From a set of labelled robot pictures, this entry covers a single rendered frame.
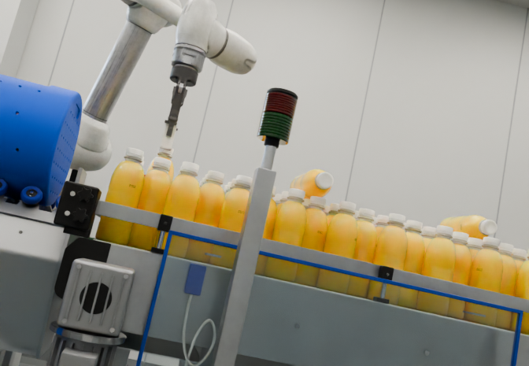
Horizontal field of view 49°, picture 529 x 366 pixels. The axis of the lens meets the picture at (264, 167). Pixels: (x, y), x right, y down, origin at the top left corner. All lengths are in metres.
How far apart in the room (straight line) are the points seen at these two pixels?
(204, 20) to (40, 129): 0.56
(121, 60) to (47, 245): 1.02
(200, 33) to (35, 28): 3.16
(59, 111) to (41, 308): 0.43
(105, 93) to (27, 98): 0.84
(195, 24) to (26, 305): 0.83
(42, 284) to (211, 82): 3.22
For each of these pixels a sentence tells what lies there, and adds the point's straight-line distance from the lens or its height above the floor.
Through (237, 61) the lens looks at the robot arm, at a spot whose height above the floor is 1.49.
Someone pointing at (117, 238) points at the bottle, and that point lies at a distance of 1.29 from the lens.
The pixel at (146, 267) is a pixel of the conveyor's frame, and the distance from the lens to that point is 1.23.
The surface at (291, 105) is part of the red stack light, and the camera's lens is 1.14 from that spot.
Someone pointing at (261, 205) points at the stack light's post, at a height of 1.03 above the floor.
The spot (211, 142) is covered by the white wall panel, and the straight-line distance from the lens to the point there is 4.29.
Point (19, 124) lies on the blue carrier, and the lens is 1.37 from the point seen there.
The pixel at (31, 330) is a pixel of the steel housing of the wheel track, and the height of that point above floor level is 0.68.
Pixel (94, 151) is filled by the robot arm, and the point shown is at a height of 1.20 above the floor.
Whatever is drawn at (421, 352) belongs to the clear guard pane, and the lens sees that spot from 1.34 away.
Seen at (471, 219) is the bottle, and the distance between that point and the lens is 1.67.
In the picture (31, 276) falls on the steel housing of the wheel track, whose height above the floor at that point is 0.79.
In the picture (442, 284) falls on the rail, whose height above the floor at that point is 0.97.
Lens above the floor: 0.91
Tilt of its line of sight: 10 degrees up
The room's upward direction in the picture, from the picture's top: 13 degrees clockwise
